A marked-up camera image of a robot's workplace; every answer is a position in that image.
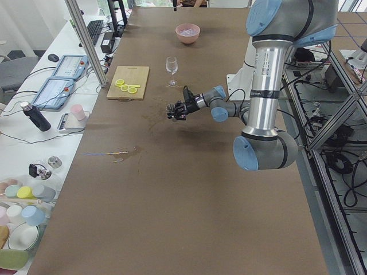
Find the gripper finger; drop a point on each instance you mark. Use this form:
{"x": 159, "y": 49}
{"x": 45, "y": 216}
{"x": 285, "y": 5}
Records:
{"x": 177, "y": 116}
{"x": 174, "y": 106}

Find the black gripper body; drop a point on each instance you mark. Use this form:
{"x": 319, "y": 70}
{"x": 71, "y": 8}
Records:
{"x": 191, "y": 107}

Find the steel jigger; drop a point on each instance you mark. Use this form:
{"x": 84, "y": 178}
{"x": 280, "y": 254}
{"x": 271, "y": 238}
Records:
{"x": 170, "y": 111}

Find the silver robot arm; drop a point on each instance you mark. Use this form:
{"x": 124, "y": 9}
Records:
{"x": 274, "y": 26}

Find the clear wine glass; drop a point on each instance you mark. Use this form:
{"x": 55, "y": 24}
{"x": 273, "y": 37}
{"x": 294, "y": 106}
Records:
{"x": 172, "y": 67}

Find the pink bowl of ice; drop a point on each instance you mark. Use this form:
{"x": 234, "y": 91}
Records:
{"x": 187, "y": 33}

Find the lemon slice near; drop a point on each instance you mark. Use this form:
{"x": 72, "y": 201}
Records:
{"x": 132, "y": 90}

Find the lemon slice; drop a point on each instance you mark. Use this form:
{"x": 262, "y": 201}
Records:
{"x": 119, "y": 82}
{"x": 124, "y": 87}
{"x": 132, "y": 90}

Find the bamboo cutting board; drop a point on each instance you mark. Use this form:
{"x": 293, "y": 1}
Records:
{"x": 132, "y": 75}

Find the lemon slice middle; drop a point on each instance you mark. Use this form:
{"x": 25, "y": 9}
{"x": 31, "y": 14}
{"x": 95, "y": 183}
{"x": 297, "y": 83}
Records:
{"x": 124, "y": 87}

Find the lemon slice far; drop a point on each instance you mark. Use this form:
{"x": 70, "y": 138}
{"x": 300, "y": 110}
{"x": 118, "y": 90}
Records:
{"x": 119, "y": 82}

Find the pink plastic cup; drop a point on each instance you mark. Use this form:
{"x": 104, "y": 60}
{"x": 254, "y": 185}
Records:
{"x": 78, "y": 112}

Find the white kitchen scale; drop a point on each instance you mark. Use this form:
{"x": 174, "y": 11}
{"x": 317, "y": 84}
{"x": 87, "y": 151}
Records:
{"x": 68, "y": 123}

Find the black keyboard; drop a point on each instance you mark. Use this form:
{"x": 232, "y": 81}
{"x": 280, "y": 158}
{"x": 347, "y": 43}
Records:
{"x": 94, "y": 29}

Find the teach pendant far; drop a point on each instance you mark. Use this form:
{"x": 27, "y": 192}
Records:
{"x": 71, "y": 66}

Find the teach pendant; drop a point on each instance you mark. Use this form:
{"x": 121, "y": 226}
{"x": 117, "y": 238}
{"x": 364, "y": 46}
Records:
{"x": 71, "y": 66}
{"x": 53, "y": 94}

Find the teach pendant near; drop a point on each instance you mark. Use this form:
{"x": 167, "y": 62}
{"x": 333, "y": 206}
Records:
{"x": 53, "y": 94}

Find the black computer mouse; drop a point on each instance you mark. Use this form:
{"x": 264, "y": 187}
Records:
{"x": 53, "y": 58}

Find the black water bottle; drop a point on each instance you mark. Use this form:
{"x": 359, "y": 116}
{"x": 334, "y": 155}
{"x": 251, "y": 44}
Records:
{"x": 35, "y": 116}

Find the glass oil dispenser bottle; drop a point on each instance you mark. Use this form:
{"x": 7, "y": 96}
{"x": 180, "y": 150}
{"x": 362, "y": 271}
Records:
{"x": 39, "y": 171}

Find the grey office chair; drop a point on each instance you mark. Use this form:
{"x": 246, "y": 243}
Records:
{"x": 14, "y": 73}

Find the cup rack with cups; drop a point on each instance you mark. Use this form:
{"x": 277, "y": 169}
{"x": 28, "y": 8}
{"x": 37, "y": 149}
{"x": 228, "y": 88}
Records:
{"x": 21, "y": 203}

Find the white bowl green rim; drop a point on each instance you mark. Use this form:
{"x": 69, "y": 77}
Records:
{"x": 23, "y": 237}

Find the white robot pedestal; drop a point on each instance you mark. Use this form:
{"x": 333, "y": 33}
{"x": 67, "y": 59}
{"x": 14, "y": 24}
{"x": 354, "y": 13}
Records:
{"x": 240, "y": 84}

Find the aluminium frame post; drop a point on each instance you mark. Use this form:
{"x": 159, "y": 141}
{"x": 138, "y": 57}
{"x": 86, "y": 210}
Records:
{"x": 85, "y": 40}

